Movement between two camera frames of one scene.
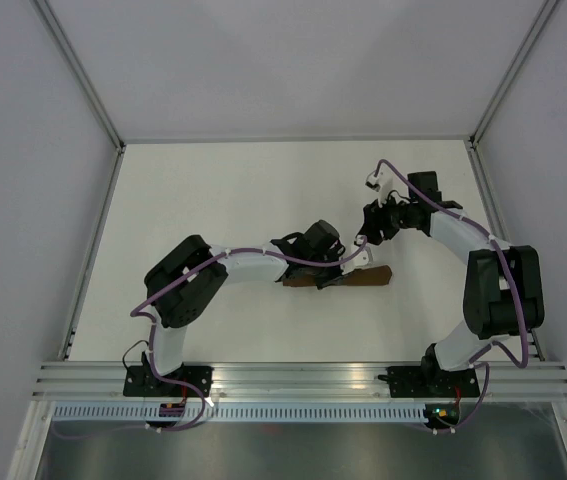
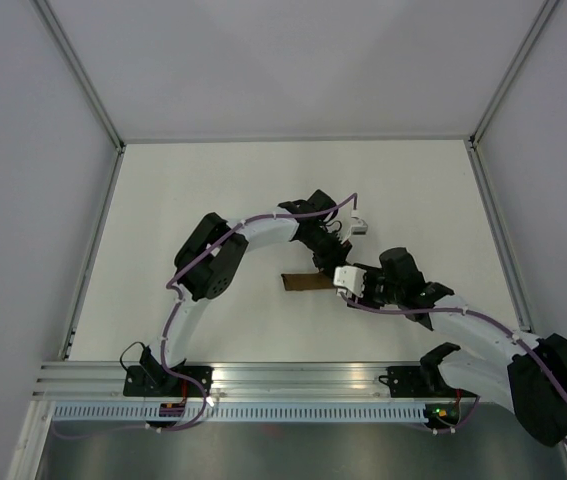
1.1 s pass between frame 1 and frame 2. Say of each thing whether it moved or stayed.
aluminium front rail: stayed
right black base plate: stayed
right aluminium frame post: stayed
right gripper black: moved
